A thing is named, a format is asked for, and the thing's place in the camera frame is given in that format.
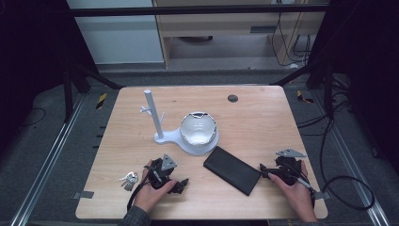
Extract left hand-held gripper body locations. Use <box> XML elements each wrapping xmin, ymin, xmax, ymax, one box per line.
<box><xmin>144</xmin><ymin>153</ymin><xmax>178</xmax><ymax>191</ymax></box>

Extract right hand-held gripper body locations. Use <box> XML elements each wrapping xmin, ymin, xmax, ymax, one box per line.
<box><xmin>273</xmin><ymin>148</ymin><xmax>307</xmax><ymax>186</ymax></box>

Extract black leather wallet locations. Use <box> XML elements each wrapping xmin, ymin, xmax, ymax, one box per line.
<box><xmin>202</xmin><ymin>145</ymin><xmax>263</xmax><ymax>197</ymax></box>

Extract white bowl with chrome rim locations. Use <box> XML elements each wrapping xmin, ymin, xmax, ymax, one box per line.
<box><xmin>179</xmin><ymin>111</ymin><xmax>218</xmax><ymax>146</ymax></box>

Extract person's left hand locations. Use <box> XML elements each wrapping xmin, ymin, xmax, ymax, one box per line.
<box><xmin>133</xmin><ymin>159</ymin><xmax>179</xmax><ymax>215</ymax></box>

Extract person's right hand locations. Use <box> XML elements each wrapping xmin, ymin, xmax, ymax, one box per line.
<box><xmin>267</xmin><ymin>159</ymin><xmax>316</xmax><ymax>218</ymax></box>

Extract bunch of silver keys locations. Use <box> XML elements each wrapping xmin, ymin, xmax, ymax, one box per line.
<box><xmin>119</xmin><ymin>170</ymin><xmax>140</xmax><ymax>193</ymax></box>

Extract white stand with pegs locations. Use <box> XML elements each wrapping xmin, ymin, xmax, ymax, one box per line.
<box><xmin>139</xmin><ymin>89</ymin><xmax>221</xmax><ymax>157</ymax></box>

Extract grey tape piece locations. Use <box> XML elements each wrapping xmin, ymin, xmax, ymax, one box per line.
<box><xmin>72</xmin><ymin>189</ymin><xmax>95</xmax><ymax>201</ymax></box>
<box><xmin>313</xmin><ymin>190</ymin><xmax>332</xmax><ymax>202</ymax></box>

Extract yellow and black tape strip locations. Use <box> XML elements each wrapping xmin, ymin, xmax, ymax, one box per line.
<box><xmin>295</xmin><ymin>89</ymin><xmax>315</xmax><ymax>105</ymax></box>
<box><xmin>95</xmin><ymin>92</ymin><xmax>108</xmax><ymax>110</ymax></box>

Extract dark curtain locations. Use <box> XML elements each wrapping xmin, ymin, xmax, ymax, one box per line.
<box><xmin>0</xmin><ymin>0</ymin><xmax>76</xmax><ymax>152</ymax></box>
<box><xmin>324</xmin><ymin>0</ymin><xmax>399</xmax><ymax>173</ymax></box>

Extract white cabinet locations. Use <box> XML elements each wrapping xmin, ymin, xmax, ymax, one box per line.
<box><xmin>66</xmin><ymin>0</ymin><xmax>165</xmax><ymax>66</ymax></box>

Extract wooden desk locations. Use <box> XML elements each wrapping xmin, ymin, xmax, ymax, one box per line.
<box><xmin>152</xmin><ymin>0</ymin><xmax>328</xmax><ymax>69</ymax></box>

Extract black strap of left gripper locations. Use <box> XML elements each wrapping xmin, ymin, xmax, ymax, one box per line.
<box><xmin>126</xmin><ymin>163</ymin><xmax>158</xmax><ymax>212</ymax></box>

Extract aluminium floor rail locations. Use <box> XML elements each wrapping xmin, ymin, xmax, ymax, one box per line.
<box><xmin>8</xmin><ymin>93</ymin><xmax>87</xmax><ymax>226</ymax></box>
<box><xmin>311</xmin><ymin>89</ymin><xmax>391</xmax><ymax>226</ymax></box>

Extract black floor cables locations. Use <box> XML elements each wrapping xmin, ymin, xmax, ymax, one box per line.
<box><xmin>295</xmin><ymin>74</ymin><xmax>351</xmax><ymax>177</ymax></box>

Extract black looped cable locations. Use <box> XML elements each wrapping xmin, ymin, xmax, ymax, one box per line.
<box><xmin>293</xmin><ymin>170</ymin><xmax>376</xmax><ymax>212</ymax></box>

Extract black metal frame leg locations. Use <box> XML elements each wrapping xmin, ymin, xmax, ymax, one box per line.
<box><xmin>268</xmin><ymin>57</ymin><xmax>334</xmax><ymax>118</ymax></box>
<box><xmin>61</xmin><ymin>59</ymin><xmax>124</xmax><ymax>124</ymax></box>

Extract hanging black cables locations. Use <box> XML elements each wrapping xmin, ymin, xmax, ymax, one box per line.
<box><xmin>270</xmin><ymin>12</ymin><xmax>312</xmax><ymax>68</ymax></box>

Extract thin black floor cable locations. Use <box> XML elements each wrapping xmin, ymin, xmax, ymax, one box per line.
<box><xmin>18</xmin><ymin>106</ymin><xmax>47</xmax><ymax>128</ymax></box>

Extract black horizontal frame bar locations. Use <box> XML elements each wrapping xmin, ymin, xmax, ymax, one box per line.
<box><xmin>67</xmin><ymin>4</ymin><xmax>331</xmax><ymax>18</ymax></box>

